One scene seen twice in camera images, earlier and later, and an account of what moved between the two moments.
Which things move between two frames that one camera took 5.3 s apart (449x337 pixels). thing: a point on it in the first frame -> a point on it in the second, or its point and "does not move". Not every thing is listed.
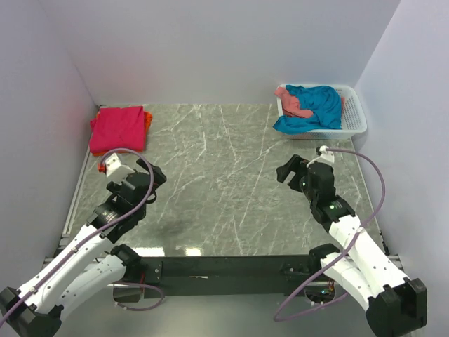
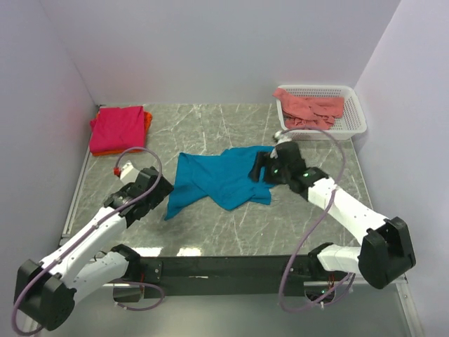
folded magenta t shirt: (117, 127) does not move
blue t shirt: (324, 102) -> (220, 180)
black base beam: (192, 276) does not move
